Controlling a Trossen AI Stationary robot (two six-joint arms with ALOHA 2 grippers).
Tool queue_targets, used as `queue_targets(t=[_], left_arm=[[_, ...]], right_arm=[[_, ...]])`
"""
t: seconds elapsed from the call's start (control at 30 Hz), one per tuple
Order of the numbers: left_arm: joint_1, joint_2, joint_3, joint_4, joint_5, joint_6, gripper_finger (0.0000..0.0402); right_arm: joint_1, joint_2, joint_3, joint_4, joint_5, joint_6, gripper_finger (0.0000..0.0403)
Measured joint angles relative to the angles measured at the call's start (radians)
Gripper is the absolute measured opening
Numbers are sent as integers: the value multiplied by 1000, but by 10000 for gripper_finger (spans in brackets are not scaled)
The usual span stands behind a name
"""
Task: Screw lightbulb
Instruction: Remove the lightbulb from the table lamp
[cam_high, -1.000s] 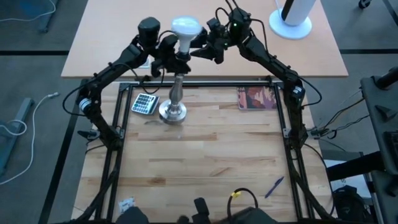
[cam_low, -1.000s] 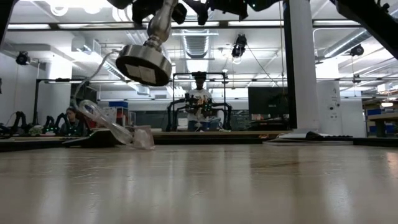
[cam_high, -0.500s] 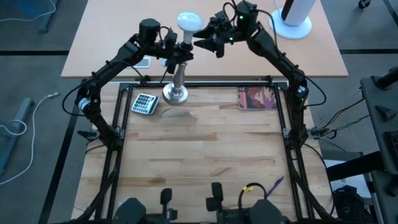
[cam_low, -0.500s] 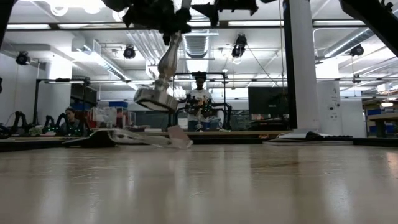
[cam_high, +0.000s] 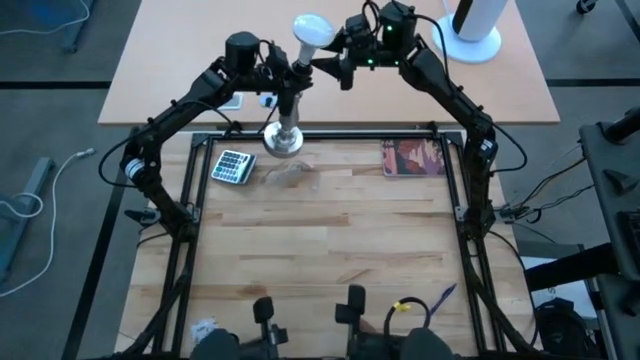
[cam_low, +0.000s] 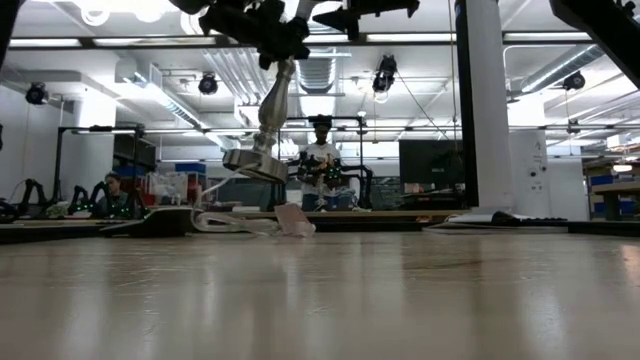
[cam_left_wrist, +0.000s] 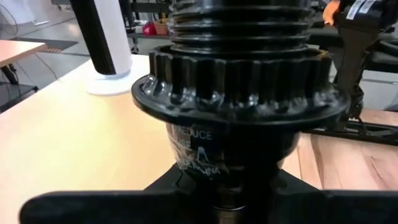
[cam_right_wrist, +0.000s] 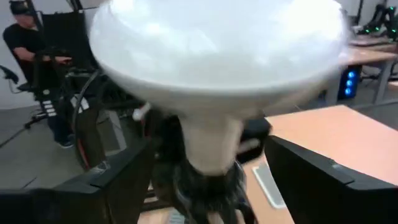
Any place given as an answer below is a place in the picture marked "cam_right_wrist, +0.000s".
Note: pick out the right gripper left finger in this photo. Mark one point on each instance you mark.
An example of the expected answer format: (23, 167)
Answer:
(77, 202)

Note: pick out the black background robot arm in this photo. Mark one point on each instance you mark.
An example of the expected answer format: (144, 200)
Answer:
(373, 21)
(392, 21)

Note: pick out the silver table lamp base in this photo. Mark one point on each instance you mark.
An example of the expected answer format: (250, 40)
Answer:
(205, 196)

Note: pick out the white flood lightbulb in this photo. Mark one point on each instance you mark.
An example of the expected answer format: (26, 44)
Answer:
(217, 46)

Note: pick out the black upright panel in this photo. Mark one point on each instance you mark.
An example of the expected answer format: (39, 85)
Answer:
(66, 34)

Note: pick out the white flat box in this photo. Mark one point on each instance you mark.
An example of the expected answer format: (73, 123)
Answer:
(269, 186)

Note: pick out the person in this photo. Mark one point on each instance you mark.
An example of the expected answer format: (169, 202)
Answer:
(21, 39)

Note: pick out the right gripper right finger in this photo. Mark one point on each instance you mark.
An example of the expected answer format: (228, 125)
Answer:
(326, 193)

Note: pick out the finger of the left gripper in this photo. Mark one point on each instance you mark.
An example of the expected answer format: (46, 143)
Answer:
(166, 137)
(256, 135)

